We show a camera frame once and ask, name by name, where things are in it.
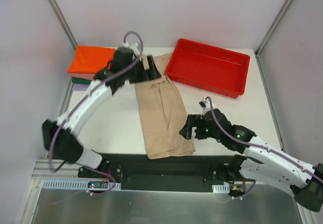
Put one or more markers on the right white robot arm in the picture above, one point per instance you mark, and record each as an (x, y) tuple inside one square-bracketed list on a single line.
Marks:
[(255, 159)]

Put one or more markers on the folded pink t shirt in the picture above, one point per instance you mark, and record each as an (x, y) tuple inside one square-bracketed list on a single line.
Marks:
[(88, 76)]

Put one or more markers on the folded lavender t shirt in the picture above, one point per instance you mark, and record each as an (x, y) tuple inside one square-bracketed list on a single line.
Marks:
[(79, 87)]

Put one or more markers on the left aluminium frame post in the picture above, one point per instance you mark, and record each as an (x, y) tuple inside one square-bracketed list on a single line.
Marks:
[(63, 23)]

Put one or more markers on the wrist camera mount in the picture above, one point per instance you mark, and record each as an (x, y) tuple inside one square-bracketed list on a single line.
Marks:
[(206, 106), (133, 46)]

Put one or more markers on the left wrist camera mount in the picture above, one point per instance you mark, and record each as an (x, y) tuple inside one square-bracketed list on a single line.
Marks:
[(133, 46)]

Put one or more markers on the red plastic tray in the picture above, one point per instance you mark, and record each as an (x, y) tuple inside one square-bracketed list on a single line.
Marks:
[(209, 68)]

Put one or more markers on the folded orange t shirt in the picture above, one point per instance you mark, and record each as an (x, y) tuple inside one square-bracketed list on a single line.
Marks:
[(90, 59)]

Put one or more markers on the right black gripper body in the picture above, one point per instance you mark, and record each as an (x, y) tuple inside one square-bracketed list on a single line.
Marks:
[(196, 127)]

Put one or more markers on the folded green t shirt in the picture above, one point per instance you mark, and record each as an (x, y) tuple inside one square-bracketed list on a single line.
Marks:
[(81, 81)]

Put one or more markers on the aluminium frame post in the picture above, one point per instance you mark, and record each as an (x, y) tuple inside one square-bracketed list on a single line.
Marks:
[(278, 18), (63, 23)]

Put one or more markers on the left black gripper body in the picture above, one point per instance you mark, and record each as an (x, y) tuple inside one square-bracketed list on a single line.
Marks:
[(145, 70)]

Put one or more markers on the white cable duct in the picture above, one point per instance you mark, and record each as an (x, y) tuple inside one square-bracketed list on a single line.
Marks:
[(80, 185), (222, 189)]

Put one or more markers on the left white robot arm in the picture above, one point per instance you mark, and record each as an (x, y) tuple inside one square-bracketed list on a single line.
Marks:
[(60, 137)]

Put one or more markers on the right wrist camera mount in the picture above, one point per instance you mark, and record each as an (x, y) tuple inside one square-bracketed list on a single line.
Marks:
[(206, 106)]

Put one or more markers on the beige t shirt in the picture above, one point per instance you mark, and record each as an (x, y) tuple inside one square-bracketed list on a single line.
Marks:
[(162, 115)]

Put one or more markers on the right white cable duct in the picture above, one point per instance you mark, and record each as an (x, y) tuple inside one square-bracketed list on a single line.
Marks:
[(222, 189)]

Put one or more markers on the right aluminium frame post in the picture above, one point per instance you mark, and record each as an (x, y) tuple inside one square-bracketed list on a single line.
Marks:
[(278, 18)]

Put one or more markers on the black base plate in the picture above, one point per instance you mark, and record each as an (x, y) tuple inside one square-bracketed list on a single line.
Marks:
[(179, 174)]

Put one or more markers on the left white cable duct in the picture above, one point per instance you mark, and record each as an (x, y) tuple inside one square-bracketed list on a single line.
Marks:
[(80, 185)]

